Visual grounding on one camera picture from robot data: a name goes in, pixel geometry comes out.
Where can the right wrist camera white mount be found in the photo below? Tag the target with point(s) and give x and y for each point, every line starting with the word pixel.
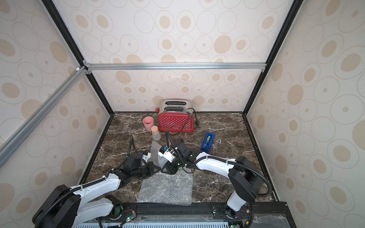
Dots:
pixel 167 153

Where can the horizontal aluminium frame bar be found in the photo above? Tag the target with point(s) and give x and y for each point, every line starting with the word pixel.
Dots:
pixel 173 66

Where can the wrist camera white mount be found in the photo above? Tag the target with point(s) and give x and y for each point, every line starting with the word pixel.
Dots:
pixel 167 153
pixel 146 157

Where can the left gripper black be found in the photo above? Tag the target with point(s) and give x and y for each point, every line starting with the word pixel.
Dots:
pixel 151 166

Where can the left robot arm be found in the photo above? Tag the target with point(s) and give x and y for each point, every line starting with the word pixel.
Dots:
pixel 67 207

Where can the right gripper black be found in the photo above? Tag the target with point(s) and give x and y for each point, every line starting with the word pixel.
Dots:
pixel 172 165

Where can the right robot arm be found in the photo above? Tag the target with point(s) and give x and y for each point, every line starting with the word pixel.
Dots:
pixel 247 182

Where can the red polka dot toaster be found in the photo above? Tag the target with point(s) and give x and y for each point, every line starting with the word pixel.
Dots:
pixel 176 116

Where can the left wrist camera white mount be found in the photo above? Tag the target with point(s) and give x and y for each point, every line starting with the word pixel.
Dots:
pixel 146 157

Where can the diagonal aluminium frame bar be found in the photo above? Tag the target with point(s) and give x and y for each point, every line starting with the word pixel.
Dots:
pixel 15 141

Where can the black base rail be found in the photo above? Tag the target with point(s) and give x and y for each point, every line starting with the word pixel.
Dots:
pixel 197 215

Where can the pink plastic cup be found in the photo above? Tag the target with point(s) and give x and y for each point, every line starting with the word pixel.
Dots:
pixel 148 123

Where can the clear bubble wrap sheet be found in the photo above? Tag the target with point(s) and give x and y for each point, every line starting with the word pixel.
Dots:
pixel 167 189

